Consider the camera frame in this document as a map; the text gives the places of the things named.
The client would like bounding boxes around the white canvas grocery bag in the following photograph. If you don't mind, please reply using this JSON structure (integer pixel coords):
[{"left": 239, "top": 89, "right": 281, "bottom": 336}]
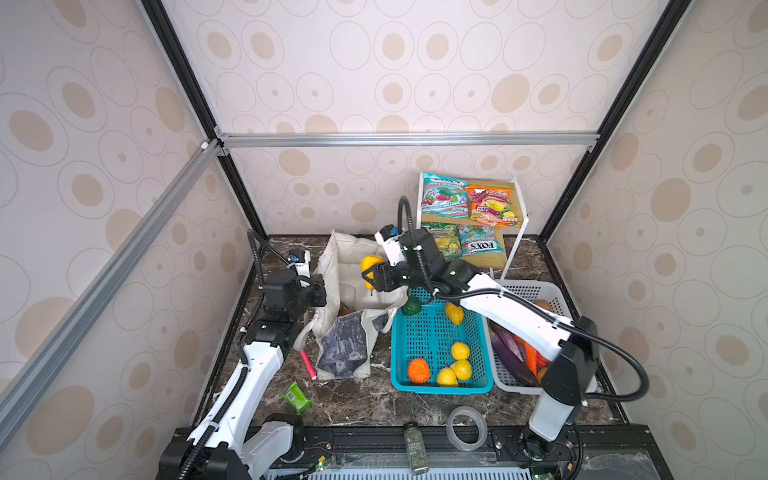
[{"left": 294, "top": 232, "right": 408, "bottom": 380}]

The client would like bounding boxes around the teal mint candy bag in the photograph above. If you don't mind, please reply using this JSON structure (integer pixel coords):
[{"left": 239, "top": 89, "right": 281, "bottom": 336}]
[{"left": 421, "top": 173, "right": 469, "bottom": 218}]

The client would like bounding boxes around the toy orange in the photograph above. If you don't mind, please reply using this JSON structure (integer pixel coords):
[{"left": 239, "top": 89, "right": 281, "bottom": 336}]
[{"left": 407, "top": 358, "right": 431, "bottom": 385}]

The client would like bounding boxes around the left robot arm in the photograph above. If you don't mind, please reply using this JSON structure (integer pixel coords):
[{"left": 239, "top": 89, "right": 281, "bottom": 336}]
[{"left": 157, "top": 262, "right": 326, "bottom": 479}]

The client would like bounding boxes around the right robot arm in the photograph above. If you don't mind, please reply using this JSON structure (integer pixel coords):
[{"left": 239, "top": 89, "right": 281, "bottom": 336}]
[{"left": 362, "top": 225, "right": 650, "bottom": 446}]

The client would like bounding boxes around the green lemon candy bag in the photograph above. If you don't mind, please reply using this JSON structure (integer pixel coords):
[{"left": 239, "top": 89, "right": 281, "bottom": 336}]
[{"left": 422, "top": 222, "right": 462, "bottom": 261}]

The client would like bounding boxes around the teal Fox's candy bag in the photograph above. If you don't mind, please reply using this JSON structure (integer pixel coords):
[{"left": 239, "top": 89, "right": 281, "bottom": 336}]
[{"left": 458, "top": 224, "right": 504, "bottom": 257}]

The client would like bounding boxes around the orange fruit candy bag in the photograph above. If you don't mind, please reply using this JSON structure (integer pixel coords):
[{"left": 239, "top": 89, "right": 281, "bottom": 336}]
[{"left": 466, "top": 185, "right": 518, "bottom": 228}]

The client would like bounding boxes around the green toy pepper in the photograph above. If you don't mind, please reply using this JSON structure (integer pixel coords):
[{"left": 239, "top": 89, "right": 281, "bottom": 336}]
[{"left": 401, "top": 297, "right": 422, "bottom": 317}]

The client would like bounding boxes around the yellow toy lemon upper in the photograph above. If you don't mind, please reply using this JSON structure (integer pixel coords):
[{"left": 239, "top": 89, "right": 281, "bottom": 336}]
[{"left": 444, "top": 302, "right": 465, "bottom": 326}]

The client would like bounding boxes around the pink marker pen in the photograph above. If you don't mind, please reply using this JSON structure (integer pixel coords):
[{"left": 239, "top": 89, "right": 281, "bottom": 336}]
[{"left": 300, "top": 350, "right": 318, "bottom": 381}]

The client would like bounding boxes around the teal plastic basket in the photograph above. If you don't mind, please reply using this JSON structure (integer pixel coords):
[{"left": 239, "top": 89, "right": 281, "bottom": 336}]
[{"left": 391, "top": 288, "right": 493, "bottom": 395}]

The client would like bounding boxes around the yellow lemon middle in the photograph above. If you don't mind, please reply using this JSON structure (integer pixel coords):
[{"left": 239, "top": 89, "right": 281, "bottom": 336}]
[{"left": 451, "top": 342, "right": 471, "bottom": 361}]

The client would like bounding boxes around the green small packet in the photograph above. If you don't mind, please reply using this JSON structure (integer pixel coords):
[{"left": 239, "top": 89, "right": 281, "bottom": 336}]
[{"left": 283, "top": 381, "right": 313, "bottom": 415}]

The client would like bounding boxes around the white plastic basket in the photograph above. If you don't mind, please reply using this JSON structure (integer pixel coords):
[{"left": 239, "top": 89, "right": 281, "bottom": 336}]
[{"left": 490, "top": 279, "right": 572, "bottom": 396}]

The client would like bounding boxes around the yellow lemon right lower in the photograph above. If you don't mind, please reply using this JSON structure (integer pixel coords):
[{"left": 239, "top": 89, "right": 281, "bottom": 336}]
[{"left": 450, "top": 359, "right": 473, "bottom": 382}]

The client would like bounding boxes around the yellow lemon bottom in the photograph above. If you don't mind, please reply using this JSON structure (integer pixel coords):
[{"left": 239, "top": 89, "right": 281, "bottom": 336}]
[{"left": 436, "top": 367, "right": 458, "bottom": 387}]

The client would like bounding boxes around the toy potato brown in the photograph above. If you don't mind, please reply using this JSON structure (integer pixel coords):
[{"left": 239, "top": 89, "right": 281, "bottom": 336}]
[{"left": 534, "top": 299, "right": 553, "bottom": 312}]

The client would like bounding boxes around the toy carrot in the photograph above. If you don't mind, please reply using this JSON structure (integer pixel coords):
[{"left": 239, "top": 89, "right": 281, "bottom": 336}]
[{"left": 522, "top": 341, "right": 538, "bottom": 376}]

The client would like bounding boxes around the purple toy eggplant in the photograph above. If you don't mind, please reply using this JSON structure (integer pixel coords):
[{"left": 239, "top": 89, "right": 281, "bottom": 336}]
[{"left": 491, "top": 334, "right": 538, "bottom": 387}]

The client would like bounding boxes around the clear tape roll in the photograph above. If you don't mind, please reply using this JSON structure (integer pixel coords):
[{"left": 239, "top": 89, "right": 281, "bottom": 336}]
[{"left": 446, "top": 406, "right": 489, "bottom": 452}]

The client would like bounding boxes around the red toy pepper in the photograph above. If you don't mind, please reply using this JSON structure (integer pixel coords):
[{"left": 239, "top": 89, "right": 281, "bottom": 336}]
[{"left": 536, "top": 353, "right": 550, "bottom": 370}]

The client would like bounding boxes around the spice jar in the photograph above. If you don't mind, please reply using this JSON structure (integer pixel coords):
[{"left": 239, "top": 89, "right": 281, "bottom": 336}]
[{"left": 403, "top": 422, "right": 429, "bottom": 475}]

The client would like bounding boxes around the white wire shelf rack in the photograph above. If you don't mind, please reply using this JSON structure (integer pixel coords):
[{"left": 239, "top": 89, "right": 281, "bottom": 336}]
[{"left": 415, "top": 172, "right": 530, "bottom": 279}]

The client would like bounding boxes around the aluminium frame bar back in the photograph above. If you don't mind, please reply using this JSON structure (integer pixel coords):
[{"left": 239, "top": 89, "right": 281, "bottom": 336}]
[{"left": 202, "top": 131, "right": 600, "bottom": 153}]

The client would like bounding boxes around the aluminium frame bar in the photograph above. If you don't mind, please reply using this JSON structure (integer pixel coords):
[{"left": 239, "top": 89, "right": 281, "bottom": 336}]
[
  {"left": 202, "top": 131, "right": 600, "bottom": 153},
  {"left": 1, "top": 139, "right": 223, "bottom": 449}
]

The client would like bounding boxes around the aluminium frame bar left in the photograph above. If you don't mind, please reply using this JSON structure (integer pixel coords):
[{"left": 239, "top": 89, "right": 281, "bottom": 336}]
[{"left": 1, "top": 139, "right": 223, "bottom": 449}]

